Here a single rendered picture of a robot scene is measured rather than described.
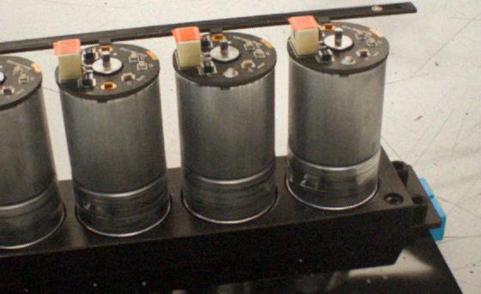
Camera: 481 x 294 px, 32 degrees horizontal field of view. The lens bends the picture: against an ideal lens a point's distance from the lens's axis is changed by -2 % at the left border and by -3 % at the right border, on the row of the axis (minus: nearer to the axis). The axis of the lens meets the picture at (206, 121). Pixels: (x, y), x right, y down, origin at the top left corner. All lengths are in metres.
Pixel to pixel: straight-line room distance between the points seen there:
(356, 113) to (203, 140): 0.04
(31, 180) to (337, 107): 0.08
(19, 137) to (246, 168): 0.05
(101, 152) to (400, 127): 0.13
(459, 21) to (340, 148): 0.17
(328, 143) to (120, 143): 0.05
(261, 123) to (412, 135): 0.10
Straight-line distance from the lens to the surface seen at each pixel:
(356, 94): 0.21
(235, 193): 0.21
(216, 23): 0.22
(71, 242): 0.22
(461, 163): 0.28
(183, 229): 0.22
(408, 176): 0.25
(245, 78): 0.20
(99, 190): 0.21
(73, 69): 0.20
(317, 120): 0.21
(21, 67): 0.21
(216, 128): 0.20
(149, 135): 0.21
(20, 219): 0.22
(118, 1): 0.39
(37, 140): 0.21
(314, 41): 0.21
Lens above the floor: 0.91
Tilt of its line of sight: 33 degrees down
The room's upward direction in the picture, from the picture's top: 3 degrees counter-clockwise
